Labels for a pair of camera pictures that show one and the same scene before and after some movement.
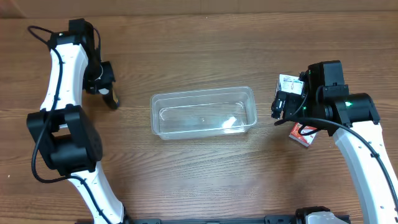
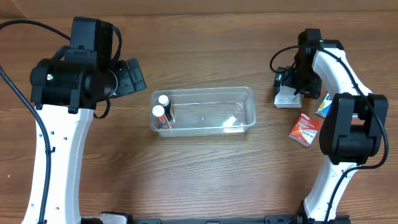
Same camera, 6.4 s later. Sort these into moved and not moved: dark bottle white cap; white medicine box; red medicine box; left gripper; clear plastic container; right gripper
Moved: left gripper; dark bottle white cap; right gripper; white medicine box
Not moved: red medicine box; clear plastic container
